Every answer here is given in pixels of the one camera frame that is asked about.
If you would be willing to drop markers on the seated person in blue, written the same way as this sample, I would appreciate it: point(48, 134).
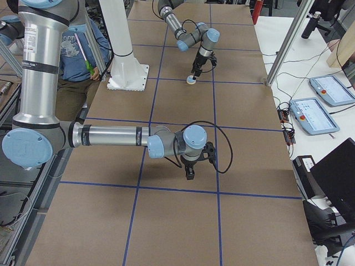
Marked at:
point(76, 86)

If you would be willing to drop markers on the teach pendant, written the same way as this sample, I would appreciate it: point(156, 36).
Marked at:
point(332, 90)
point(312, 116)

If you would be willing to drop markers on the black laptop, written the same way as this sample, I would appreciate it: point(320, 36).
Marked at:
point(335, 176)

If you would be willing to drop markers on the white camera mast pedestal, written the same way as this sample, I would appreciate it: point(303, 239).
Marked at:
point(126, 72)

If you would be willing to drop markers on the blue service bell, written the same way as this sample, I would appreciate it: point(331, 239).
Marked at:
point(190, 80)

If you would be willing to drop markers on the near teach pendant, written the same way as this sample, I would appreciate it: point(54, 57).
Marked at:
point(312, 116)

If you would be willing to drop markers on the green handled grabber tool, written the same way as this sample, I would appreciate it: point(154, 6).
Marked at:
point(87, 62)

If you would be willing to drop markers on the black water bottle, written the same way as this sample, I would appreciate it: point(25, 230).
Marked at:
point(311, 25)

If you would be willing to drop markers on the black computer box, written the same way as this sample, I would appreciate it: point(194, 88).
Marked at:
point(304, 178)

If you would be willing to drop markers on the far teach pendant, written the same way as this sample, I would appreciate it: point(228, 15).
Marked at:
point(332, 90)

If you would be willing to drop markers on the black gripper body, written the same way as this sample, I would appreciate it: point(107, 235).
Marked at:
point(189, 164)
point(200, 60)

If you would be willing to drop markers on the aluminium frame post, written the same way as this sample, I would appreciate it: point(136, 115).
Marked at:
point(288, 40)

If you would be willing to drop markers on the wooden board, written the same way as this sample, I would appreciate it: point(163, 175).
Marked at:
point(342, 50)

